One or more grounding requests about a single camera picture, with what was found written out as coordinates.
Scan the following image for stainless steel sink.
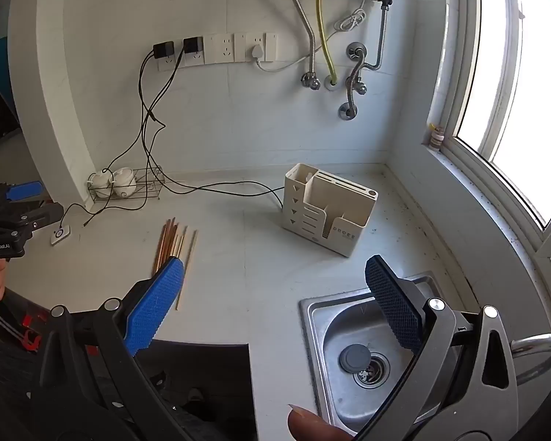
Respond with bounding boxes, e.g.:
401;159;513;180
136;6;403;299
298;271;446;429

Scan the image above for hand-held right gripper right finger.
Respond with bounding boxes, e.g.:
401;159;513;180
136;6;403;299
356;255;519;441

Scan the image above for black cable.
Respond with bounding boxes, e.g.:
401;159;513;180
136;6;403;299
138;48;285;207
62;48;187;228

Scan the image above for person's right hand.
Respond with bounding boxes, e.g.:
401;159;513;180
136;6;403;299
287;403;334;441

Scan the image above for flexible metal and yellow hoses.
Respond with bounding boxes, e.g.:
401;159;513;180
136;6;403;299
249;0;370;73

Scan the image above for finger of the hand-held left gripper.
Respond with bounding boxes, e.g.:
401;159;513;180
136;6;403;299
7;202;65;236
0;181;44;219

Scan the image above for chrome faucet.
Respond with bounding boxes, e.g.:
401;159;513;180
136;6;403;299
512;333;551;387

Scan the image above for metal drain strainer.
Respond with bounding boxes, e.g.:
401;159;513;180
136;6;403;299
353;354;391;387

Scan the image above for grey drain plug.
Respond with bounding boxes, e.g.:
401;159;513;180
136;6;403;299
340;344;371;373

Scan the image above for cream plastic utensil holder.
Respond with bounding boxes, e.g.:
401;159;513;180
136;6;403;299
282;163;378;258

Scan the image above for white window frame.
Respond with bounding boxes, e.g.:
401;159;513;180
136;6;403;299
422;0;551;262

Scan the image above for metal wire rack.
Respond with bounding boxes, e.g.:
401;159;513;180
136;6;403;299
87;168;166;203

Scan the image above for pile of wooden chopsticks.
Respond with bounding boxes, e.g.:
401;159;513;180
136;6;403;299
152;217;199;312

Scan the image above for yellow gas hose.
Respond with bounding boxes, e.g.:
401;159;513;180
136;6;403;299
313;0;338;86

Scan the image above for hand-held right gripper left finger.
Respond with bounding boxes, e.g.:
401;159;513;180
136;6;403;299
30;257;198;441

